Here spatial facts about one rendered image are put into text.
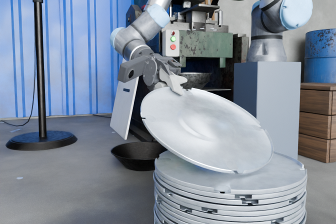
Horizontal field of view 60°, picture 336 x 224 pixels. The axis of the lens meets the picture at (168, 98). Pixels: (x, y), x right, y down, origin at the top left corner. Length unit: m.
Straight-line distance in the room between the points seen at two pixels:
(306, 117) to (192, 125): 1.03
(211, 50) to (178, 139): 1.22
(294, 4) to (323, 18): 3.46
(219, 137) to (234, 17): 3.02
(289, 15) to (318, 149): 0.73
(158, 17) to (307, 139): 0.99
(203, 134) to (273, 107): 0.58
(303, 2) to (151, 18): 0.49
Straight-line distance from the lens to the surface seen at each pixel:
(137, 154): 1.43
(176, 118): 0.61
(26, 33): 2.86
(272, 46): 1.15
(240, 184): 0.51
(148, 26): 0.90
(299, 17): 1.05
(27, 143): 1.75
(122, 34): 0.91
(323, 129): 1.51
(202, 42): 1.70
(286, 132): 1.17
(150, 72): 0.76
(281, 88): 1.13
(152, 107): 0.62
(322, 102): 1.50
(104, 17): 2.93
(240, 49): 1.77
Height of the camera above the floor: 0.41
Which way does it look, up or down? 5 degrees down
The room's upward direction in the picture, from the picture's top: straight up
